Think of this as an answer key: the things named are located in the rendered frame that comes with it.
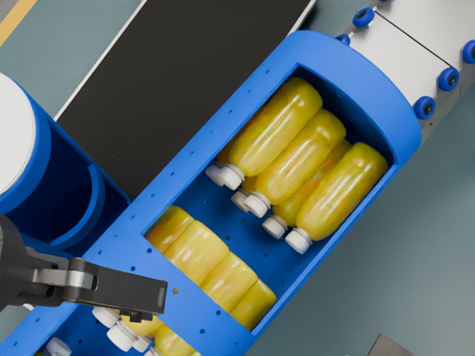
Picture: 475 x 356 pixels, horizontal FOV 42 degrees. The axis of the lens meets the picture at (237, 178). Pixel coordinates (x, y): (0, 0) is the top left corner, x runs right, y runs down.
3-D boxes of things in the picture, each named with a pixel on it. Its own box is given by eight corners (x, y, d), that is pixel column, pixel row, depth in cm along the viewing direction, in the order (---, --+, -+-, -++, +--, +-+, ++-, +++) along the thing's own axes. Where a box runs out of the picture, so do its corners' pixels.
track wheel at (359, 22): (380, 12, 119) (374, 4, 118) (365, 28, 118) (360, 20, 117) (366, 13, 123) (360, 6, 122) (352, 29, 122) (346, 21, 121)
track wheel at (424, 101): (432, 92, 113) (424, 90, 114) (418, 109, 112) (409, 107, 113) (440, 108, 115) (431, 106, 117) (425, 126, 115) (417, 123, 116)
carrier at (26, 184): (46, 271, 192) (136, 269, 191) (-127, 217, 107) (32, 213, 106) (51, 183, 199) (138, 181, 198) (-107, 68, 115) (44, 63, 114)
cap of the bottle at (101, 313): (100, 304, 91) (92, 313, 90) (120, 321, 92) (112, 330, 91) (100, 299, 95) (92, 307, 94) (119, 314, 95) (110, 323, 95)
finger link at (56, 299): (3, 244, 41) (10, 243, 40) (143, 272, 48) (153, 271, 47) (-10, 303, 40) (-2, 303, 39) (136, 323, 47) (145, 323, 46)
